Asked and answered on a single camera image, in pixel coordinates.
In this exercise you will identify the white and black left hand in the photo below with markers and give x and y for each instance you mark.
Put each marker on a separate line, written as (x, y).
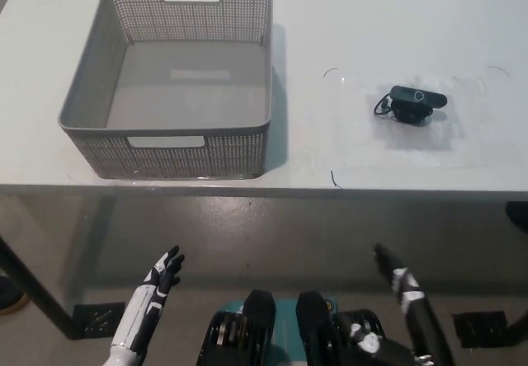
(140, 312)

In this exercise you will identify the white and black right hand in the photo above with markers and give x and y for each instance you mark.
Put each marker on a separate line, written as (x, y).
(412, 296)

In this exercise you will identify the black floor marker plate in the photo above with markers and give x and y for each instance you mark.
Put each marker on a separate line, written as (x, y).
(478, 329)
(97, 320)

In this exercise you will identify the black table leg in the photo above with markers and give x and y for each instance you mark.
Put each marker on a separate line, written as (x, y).
(41, 292)

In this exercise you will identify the black and teal robot torso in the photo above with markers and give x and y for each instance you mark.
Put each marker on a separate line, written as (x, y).
(255, 325)

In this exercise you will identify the dark shoe with tan sole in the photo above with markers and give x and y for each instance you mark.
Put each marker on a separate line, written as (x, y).
(10, 298)

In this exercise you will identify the dark object on floor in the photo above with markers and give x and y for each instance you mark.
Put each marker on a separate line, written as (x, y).
(519, 215)

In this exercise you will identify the grey perforated plastic basket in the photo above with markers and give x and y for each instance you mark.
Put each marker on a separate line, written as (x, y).
(173, 158)

